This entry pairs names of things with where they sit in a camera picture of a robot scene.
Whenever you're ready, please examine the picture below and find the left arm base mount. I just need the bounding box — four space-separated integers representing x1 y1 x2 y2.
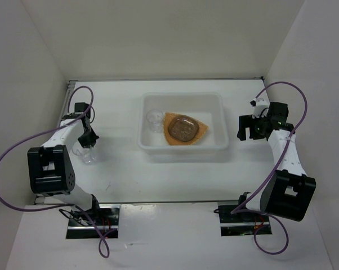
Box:
59 204 121 240

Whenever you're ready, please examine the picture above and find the woven bamboo basket tray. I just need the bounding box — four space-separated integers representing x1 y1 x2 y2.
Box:
163 112 208 146

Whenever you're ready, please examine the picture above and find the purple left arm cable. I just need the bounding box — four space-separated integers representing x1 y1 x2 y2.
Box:
0 85 118 258

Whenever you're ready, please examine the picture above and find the clear plastic cup front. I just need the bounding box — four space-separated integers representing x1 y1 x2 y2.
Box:
72 147 96 164

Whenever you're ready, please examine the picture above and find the clear plastic cup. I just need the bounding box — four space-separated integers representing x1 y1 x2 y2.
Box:
72 147 96 164
146 109 164 133

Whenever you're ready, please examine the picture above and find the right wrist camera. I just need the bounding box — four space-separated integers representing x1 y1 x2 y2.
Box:
250 98 270 119

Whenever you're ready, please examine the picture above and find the translucent plastic bin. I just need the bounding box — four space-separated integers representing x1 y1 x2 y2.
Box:
137 92 229 163

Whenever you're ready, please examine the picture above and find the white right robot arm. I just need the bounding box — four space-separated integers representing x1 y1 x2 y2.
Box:
236 98 316 222

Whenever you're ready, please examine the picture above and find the aluminium table frame rail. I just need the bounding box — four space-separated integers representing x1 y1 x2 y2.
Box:
33 81 75 205

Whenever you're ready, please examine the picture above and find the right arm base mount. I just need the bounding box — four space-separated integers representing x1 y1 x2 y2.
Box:
213 200 272 236

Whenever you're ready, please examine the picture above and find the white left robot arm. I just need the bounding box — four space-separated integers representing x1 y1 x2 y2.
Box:
27 102 101 225

